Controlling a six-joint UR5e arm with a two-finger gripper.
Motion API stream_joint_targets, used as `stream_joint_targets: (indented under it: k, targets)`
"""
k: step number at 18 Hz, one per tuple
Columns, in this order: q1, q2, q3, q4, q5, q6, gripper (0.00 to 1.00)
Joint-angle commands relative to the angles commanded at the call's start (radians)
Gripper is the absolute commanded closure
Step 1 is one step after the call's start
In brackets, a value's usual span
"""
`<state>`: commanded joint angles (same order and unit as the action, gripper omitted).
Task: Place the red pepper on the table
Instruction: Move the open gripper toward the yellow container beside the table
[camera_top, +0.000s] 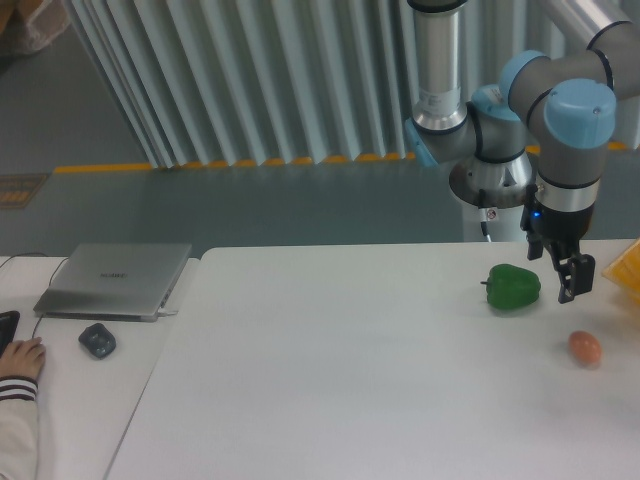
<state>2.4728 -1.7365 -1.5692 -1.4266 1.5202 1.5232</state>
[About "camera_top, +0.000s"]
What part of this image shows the silver closed laptop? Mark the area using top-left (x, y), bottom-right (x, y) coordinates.
top-left (34, 243), bottom-right (192, 322)

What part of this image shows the brown egg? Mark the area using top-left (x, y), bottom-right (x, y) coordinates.
top-left (568, 331), bottom-right (602, 365)

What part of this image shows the green bell pepper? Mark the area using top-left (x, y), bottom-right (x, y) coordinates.
top-left (483, 264), bottom-right (541, 311)

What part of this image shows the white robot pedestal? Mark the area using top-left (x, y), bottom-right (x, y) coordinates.
top-left (448, 149), bottom-right (544, 244)

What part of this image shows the black keyboard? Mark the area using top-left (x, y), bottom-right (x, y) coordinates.
top-left (0, 310), bottom-right (20, 355)

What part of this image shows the yellow plastic tray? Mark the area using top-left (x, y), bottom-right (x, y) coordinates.
top-left (602, 241), bottom-right (639, 300)

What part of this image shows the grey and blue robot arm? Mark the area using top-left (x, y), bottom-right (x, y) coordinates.
top-left (405, 1), bottom-right (639, 303)

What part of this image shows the black mouse cable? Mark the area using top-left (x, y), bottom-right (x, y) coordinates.
top-left (0, 252), bottom-right (71, 341)

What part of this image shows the dark grey small device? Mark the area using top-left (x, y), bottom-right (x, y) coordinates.
top-left (78, 323), bottom-right (117, 360)

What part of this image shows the person's hand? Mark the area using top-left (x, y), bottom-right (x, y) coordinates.
top-left (0, 337), bottom-right (46, 381)

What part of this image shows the white striped sleeve forearm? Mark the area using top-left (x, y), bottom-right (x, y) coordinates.
top-left (1, 376), bottom-right (39, 479)

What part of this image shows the white corrugated folding partition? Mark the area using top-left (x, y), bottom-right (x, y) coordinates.
top-left (62, 0), bottom-right (640, 169)

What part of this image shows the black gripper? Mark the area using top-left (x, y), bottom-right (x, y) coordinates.
top-left (520, 185), bottom-right (596, 304)

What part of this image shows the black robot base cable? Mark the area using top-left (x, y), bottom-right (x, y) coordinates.
top-left (477, 188), bottom-right (494, 244)

